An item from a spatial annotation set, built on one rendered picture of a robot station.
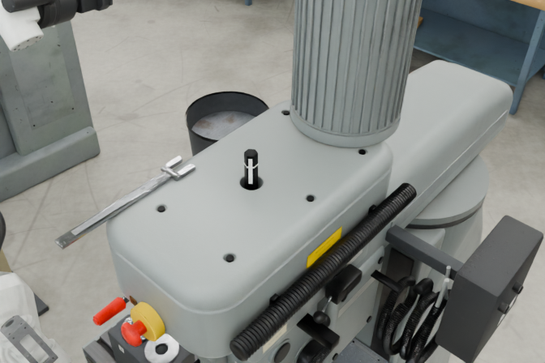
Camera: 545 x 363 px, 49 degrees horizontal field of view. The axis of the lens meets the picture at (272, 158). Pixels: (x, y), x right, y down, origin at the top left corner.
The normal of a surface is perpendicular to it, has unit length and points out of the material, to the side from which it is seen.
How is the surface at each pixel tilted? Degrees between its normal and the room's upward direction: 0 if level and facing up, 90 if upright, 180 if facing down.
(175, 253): 0
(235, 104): 86
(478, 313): 90
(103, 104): 0
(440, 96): 0
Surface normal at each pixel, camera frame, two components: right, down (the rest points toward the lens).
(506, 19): -0.66, 0.47
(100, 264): 0.01, -0.77
